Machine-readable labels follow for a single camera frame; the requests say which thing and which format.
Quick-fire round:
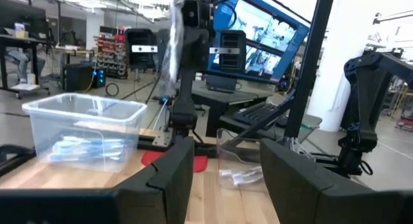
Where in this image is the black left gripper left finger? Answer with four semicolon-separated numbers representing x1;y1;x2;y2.
0;136;196;224

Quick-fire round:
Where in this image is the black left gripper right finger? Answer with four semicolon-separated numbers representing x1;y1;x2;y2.
259;138;413;224

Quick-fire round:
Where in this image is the blue white toothbrush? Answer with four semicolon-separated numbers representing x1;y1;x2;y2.
53;136;125;150
50;145;125;158
48;152;123;163

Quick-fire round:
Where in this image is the large blue-screen monitor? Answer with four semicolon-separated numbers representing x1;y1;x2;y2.
206;0;312;85

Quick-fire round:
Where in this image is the red flat plastic lid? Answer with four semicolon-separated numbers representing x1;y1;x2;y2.
141;149;209;173

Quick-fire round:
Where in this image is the clear shallow plastic tray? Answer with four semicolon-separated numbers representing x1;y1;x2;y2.
216;127;312;192

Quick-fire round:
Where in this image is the black desk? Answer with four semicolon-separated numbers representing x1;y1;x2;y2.
190;81;275;138

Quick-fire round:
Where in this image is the clear deep plastic bin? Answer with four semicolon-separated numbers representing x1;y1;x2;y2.
21;92;148;173

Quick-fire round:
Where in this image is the black laptop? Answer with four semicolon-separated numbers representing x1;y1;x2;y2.
231;101;290;128

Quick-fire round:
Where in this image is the red parts shelf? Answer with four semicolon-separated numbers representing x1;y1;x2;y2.
94;25;129;80

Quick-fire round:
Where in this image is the black computer tower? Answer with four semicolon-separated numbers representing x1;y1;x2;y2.
62;63;107;92

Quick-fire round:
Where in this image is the person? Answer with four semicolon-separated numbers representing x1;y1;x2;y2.
5;46;46;85

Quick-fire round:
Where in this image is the black work table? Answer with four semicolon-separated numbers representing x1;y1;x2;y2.
0;33;54;99

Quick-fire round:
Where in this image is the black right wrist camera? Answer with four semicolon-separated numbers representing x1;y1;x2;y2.
181;0;203;28

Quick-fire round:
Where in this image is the silver metal bracket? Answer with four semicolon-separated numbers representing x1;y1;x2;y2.
151;128;177;148

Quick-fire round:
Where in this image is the white cable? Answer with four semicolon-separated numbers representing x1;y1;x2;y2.
151;99;169;132

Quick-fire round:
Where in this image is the black metal frame post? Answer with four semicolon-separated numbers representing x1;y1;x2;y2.
225;0;337;150

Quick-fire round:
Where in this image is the black cable coil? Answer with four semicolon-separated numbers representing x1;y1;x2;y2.
105;81;120;97

